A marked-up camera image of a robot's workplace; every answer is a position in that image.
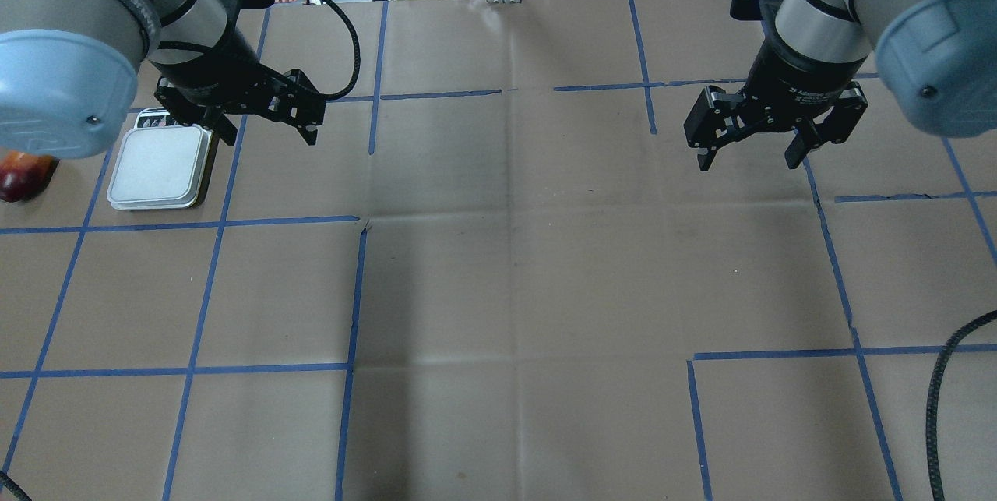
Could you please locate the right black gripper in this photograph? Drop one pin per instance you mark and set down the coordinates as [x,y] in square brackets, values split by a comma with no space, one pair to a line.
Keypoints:
[796,74]

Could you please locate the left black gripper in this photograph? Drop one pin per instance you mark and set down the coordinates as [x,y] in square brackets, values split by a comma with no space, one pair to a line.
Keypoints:
[209,67]

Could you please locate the red yellow mango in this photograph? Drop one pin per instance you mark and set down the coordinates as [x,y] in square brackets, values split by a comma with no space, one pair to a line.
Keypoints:
[24,175]

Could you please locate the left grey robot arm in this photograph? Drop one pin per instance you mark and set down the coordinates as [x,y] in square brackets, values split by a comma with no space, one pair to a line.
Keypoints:
[70,72]

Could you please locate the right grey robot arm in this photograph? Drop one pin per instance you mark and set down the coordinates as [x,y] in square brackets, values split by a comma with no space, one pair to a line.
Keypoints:
[937,57]

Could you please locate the silver digital kitchen scale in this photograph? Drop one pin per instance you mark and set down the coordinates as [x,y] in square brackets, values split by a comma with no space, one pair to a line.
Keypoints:
[161,164]

